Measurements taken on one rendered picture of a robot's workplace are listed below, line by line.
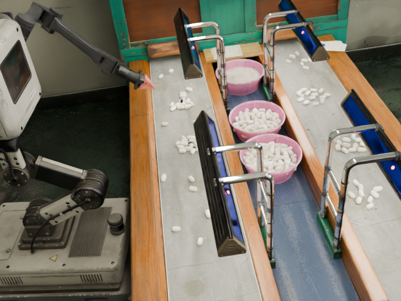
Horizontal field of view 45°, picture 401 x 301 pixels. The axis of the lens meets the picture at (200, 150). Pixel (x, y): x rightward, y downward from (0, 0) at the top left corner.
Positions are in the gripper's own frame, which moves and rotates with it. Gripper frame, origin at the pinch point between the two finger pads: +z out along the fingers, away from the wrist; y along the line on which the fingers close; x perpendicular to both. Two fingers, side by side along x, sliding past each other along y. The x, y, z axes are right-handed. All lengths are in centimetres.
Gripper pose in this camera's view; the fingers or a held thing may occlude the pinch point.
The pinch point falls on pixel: (153, 87)
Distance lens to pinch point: 242.3
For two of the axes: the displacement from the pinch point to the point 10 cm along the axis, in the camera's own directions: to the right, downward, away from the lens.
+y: -0.9, -6.1, 7.9
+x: -5.6, 6.9, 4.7
